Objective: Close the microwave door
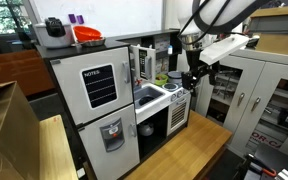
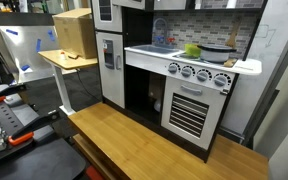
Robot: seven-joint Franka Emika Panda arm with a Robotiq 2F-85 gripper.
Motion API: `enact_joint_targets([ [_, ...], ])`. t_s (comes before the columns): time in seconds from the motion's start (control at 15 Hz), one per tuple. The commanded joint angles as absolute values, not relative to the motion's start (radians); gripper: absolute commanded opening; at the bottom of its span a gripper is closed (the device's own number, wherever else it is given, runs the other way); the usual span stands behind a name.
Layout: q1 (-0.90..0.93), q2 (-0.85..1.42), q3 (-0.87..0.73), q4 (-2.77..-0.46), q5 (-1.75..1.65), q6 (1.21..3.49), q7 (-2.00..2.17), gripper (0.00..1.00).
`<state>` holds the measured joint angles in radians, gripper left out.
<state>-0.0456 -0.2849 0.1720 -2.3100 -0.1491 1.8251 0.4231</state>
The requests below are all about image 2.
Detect white fridge door with dispenser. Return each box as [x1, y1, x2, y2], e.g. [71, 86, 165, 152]
[95, 31, 126, 110]

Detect white toy oven door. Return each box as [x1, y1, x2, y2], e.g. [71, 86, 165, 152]
[160, 76, 228, 151]

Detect white freezer door with chalkboard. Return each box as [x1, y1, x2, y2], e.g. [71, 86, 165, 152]
[91, 0, 124, 34]

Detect grey stove knob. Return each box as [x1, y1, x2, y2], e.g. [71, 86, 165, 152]
[167, 62, 181, 75]
[213, 72, 233, 88]
[180, 65, 196, 79]
[196, 68, 214, 83]

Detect grey toy sink basin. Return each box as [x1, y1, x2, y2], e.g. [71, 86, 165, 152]
[129, 44, 181, 56]

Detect green toy vegetable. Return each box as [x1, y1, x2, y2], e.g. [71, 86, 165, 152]
[184, 43, 203, 57]

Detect grey toy faucet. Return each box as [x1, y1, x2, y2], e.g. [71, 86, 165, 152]
[151, 17, 177, 46]

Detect toy play kitchen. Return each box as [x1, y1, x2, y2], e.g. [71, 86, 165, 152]
[91, 0, 268, 164]

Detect wooden desk with white leg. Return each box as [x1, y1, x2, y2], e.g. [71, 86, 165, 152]
[38, 49, 99, 117]

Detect grey cooking pot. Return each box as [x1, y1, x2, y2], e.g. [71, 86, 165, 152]
[196, 44, 238, 64]

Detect large cardboard box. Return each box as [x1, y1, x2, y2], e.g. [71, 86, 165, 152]
[52, 7, 99, 60]

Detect small wooden piece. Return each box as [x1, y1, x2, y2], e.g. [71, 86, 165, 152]
[223, 58, 239, 69]

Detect wooden spatula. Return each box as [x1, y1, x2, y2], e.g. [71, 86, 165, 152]
[225, 16, 243, 48]

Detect large whiteboard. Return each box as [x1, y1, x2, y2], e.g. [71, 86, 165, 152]
[219, 0, 288, 135]

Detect black mat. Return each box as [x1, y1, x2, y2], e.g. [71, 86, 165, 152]
[0, 137, 87, 180]

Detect metal panel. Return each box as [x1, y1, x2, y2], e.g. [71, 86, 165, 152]
[0, 24, 79, 84]

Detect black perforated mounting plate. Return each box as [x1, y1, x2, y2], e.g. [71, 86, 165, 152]
[0, 99, 56, 168]

